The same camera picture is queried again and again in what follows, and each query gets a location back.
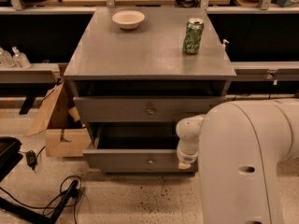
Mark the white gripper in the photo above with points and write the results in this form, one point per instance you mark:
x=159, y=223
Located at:
x=187, y=156

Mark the grey drawer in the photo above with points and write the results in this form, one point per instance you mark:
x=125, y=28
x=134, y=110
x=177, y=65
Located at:
x=106, y=109
x=135, y=148

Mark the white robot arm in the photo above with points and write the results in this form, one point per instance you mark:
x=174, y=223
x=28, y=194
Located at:
x=238, y=146

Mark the grey wooden drawer cabinet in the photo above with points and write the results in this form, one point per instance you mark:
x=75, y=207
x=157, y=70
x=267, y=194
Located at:
x=149, y=61

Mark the grey top drawer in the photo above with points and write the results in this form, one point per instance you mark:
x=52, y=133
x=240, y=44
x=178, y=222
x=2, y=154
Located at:
x=106, y=109

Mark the open cardboard box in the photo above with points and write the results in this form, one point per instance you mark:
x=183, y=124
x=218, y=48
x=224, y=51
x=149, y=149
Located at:
x=58, y=118

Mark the small white pump bottle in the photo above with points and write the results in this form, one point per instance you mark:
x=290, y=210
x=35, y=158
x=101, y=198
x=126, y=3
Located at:
x=225, y=43

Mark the green soda can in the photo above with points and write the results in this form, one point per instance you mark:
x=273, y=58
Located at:
x=194, y=31

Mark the black power adapter left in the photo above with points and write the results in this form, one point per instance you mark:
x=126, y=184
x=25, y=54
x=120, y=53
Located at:
x=31, y=159

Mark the white paper bowl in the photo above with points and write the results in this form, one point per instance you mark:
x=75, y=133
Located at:
x=128, y=19

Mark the black bin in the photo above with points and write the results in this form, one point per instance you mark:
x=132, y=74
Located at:
x=9, y=155

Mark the black stand base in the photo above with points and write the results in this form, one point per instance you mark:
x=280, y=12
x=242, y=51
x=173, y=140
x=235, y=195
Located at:
x=48, y=214

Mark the clear sanitizer bottle right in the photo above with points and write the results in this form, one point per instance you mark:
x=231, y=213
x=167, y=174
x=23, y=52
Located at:
x=20, y=59

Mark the clear sanitizer bottle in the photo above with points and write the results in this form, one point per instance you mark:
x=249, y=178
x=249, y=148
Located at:
x=20, y=59
x=6, y=59

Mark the clear sanitizer bottle left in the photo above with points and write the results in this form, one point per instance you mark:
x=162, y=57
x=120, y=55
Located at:
x=6, y=59

